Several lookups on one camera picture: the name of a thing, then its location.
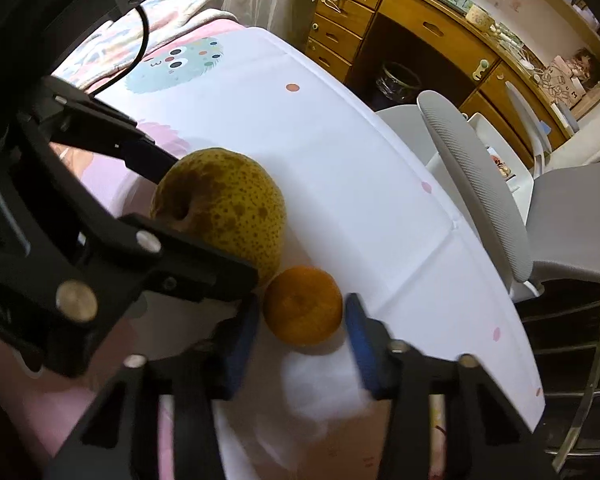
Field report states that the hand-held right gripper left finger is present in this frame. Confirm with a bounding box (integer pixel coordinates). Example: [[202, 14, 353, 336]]
[[45, 292, 261, 480]]

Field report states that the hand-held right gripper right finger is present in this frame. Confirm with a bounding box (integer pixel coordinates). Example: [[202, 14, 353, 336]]
[[344, 292, 561, 480]]

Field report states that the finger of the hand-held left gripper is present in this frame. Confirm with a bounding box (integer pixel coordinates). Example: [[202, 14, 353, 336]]
[[0, 212, 259, 378], [35, 77, 179, 184]]

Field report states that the small orange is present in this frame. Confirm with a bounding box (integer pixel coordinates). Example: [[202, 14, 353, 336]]
[[263, 266, 344, 348]]

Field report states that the yellow spotted pear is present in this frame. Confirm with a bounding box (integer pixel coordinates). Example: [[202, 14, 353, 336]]
[[149, 147, 287, 291]]

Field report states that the pink patterned blanket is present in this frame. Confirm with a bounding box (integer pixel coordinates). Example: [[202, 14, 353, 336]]
[[50, 0, 243, 98]]

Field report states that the cartoon printed cloth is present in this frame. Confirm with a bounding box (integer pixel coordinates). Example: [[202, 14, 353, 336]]
[[0, 25, 546, 480]]

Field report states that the white lace curtain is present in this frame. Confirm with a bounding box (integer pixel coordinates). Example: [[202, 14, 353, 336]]
[[190, 0, 331, 48]]

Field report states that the grey office chair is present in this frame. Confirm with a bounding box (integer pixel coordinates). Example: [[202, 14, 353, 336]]
[[375, 90, 600, 303]]

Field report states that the metal railing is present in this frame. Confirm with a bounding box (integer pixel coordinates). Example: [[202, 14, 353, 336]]
[[520, 285, 600, 471]]

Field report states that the wooden desk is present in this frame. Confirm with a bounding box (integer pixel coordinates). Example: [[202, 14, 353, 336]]
[[305, 0, 600, 171]]

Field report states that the wooden model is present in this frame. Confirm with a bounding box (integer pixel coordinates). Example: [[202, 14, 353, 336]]
[[535, 55, 588, 108]]

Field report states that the cream patterned mug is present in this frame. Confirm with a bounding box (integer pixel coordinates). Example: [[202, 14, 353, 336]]
[[464, 4, 496, 31]]

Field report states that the black cable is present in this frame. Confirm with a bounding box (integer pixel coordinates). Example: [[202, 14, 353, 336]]
[[87, 5, 149, 97]]

